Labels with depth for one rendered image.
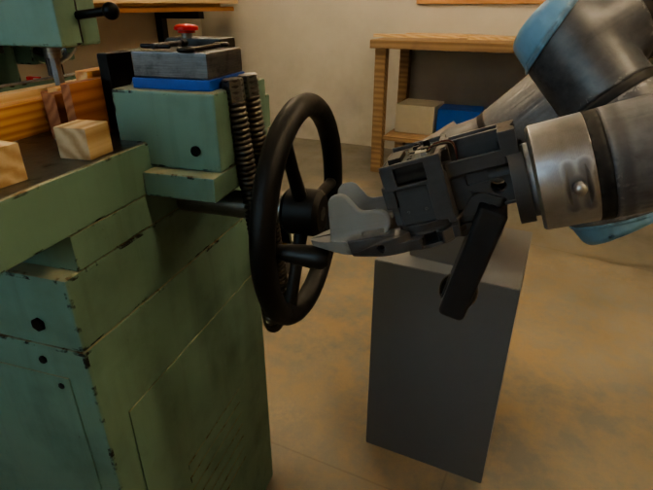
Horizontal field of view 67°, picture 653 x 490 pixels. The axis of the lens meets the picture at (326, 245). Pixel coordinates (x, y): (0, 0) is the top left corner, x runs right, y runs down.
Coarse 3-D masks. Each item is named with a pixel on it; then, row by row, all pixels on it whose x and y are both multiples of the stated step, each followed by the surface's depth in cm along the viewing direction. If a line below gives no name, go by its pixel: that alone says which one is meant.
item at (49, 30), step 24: (0, 0) 58; (24, 0) 57; (48, 0) 57; (72, 0) 59; (0, 24) 60; (24, 24) 59; (48, 24) 58; (72, 24) 60; (96, 24) 63; (48, 48) 62
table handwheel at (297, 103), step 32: (320, 96) 60; (288, 128) 51; (320, 128) 65; (288, 160) 54; (256, 192) 49; (288, 192) 61; (320, 192) 61; (256, 224) 49; (288, 224) 61; (320, 224) 61; (256, 256) 50; (256, 288) 52; (288, 288) 61; (320, 288) 70; (288, 320) 58
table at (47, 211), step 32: (32, 160) 51; (64, 160) 51; (96, 160) 51; (128, 160) 55; (0, 192) 42; (32, 192) 44; (64, 192) 47; (96, 192) 51; (128, 192) 56; (160, 192) 58; (192, 192) 57; (224, 192) 58; (0, 224) 41; (32, 224) 44; (64, 224) 48; (0, 256) 41; (32, 256) 45
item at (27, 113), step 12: (0, 108) 56; (12, 108) 58; (24, 108) 59; (36, 108) 61; (0, 120) 57; (12, 120) 58; (24, 120) 60; (36, 120) 61; (0, 132) 57; (12, 132) 58; (24, 132) 60; (36, 132) 61
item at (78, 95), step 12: (60, 84) 55; (72, 84) 55; (84, 84) 57; (96, 84) 59; (72, 96) 56; (84, 96) 57; (96, 96) 59; (72, 108) 56; (84, 108) 57; (96, 108) 59; (72, 120) 57; (96, 120) 59; (108, 120) 61
